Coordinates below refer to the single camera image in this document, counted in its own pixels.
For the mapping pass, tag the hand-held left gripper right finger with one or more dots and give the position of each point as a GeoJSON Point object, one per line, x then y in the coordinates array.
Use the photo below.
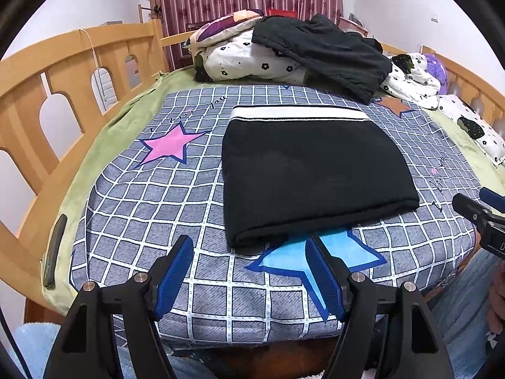
{"type": "Point", "coordinates": [321, 280]}

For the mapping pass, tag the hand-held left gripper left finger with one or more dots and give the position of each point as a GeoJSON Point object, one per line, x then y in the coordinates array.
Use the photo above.
{"type": "Point", "coordinates": [173, 276]}

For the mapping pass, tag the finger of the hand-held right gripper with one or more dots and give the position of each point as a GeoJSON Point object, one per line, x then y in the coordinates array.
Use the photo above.
{"type": "Point", "coordinates": [491, 196]}
{"type": "Point", "coordinates": [469, 207]}

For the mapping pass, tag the black pants with white waistband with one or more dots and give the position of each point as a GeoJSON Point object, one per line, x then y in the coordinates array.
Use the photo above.
{"type": "Point", "coordinates": [307, 173]}

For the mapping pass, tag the person's right hand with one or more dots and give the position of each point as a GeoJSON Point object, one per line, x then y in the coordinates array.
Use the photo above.
{"type": "Point", "coordinates": [498, 308]}

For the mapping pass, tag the grey plaid star bedsheet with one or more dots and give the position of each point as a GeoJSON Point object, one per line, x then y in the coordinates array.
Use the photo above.
{"type": "Point", "coordinates": [150, 221]}

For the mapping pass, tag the person's blue jeans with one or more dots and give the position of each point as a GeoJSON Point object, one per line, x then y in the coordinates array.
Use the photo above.
{"type": "Point", "coordinates": [461, 304]}

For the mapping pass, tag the white floral bedding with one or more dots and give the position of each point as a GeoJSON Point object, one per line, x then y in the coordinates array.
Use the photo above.
{"type": "Point", "coordinates": [469, 118]}

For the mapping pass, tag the green bed blanket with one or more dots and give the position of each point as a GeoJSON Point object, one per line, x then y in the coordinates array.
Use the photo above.
{"type": "Point", "coordinates": [75, 189]}

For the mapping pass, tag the purple plush toy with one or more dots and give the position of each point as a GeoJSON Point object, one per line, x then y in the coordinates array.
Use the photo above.
{"type": "Point", "coordinates": [436, 67]}

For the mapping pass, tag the black garment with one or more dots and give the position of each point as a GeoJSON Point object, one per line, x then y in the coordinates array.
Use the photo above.
{"type": "Point", "coordinates": [327, 51]}

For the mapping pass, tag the folded white printed quilt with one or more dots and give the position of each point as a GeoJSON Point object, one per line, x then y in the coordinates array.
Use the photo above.
{"type": "Point", "coordinates": [240, 57]}

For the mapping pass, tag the purple yellow pillow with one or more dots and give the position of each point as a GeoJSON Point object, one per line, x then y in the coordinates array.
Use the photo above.
{"type": "Point", "coordinates": [221, 25]}

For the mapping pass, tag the wooden coat rack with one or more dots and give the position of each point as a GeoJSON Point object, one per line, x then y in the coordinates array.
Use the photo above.
{"type": "Point", "coordinates": [150, 12]}

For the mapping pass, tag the red box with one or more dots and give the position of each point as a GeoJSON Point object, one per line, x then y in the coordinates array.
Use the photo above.
{"type": "Point", "coordinates": [282, 12]}

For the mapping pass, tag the wooden bed frame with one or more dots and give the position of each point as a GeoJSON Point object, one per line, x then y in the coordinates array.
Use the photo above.
{"type": "Point", "coordinates": [23, 98]}

